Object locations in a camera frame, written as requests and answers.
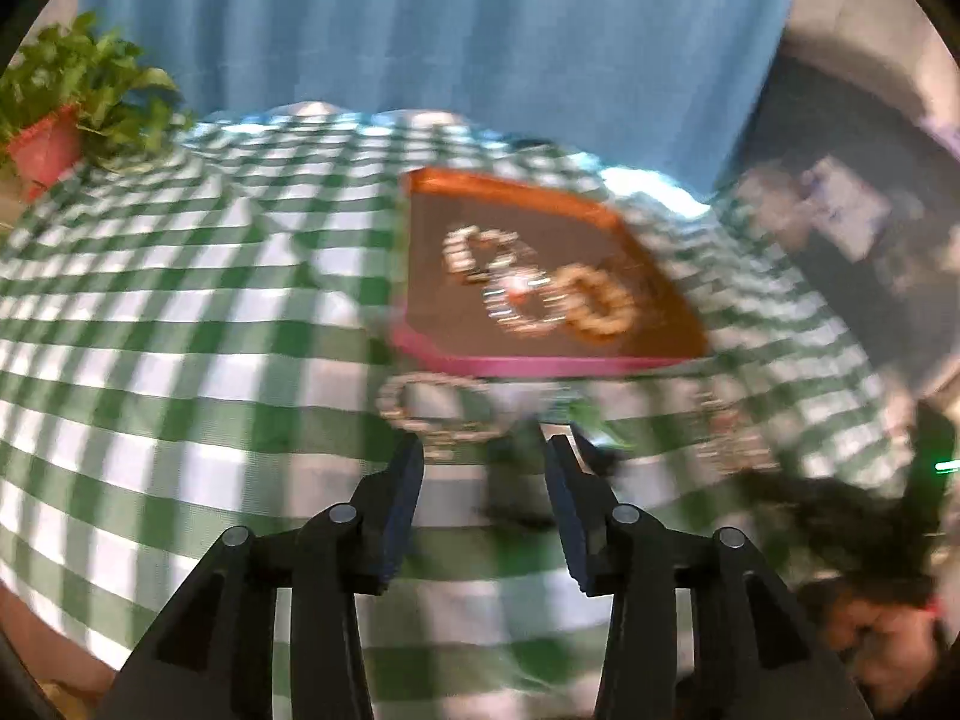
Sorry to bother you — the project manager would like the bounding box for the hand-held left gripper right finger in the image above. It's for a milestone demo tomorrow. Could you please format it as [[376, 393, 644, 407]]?
[[544, 433, 875, 720]]

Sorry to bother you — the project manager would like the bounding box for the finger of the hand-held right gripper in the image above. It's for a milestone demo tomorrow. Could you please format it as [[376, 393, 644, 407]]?
[[568, 424, 629, 476]]

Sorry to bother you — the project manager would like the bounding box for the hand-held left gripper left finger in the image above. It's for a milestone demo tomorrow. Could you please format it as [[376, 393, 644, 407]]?
[[97, 433, 425, 720]]

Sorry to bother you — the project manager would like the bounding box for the black bracelet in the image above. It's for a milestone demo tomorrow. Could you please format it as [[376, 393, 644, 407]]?
[[480, 420, 560, 530]]

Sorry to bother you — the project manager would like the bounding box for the wooden bead bracelet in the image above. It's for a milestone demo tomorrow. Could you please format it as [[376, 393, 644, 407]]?
[[559, 262, 640, 347]]

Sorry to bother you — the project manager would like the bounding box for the orange metal tray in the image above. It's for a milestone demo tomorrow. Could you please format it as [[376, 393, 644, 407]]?
[[390, 167, 712, 377]]

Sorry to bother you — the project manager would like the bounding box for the person's right hand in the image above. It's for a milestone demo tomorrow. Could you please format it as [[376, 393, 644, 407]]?
[[819, 591, 955, 715]]

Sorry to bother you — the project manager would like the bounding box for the green checkered tablecloth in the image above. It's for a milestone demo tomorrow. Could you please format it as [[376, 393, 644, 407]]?
[[0, 101, 925, 700]]

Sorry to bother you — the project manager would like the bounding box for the blue curtain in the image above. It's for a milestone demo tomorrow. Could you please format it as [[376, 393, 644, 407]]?
[[79, 0, 809, 197]]

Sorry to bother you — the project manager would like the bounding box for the potted green plant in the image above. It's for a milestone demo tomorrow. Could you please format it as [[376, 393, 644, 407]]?
[[0, 11, 194, 205]]

